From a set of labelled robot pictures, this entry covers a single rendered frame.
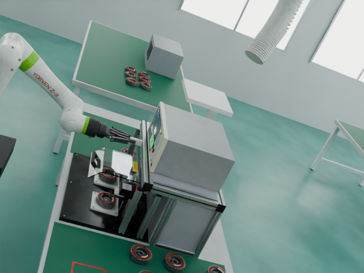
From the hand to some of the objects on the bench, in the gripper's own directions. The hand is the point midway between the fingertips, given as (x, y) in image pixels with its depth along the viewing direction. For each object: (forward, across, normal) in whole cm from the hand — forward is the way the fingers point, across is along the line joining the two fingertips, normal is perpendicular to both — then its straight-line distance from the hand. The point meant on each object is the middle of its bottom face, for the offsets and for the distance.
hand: (135, 141), depth 249 cm
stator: (+18, +36, -43) cm, 58 cm away
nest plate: (-3, +4, -41) cm, 41 cm away
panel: (+22, -8, -41) cm, 48 cm away
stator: (-3, -20, -40) cm, 45 cm away
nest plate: (-3, -20, -41) cm, 46 cm away
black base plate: (-2, -8, -43) cm, 44 cm away
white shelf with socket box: (+55, -99, -43) cm, 121 cm away
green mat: (+20, -73, -43) cm, 87 cm away
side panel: (+37, +24, -43) cm, 62 cm away
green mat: (+20, +56, -43) cm, 74 cm away
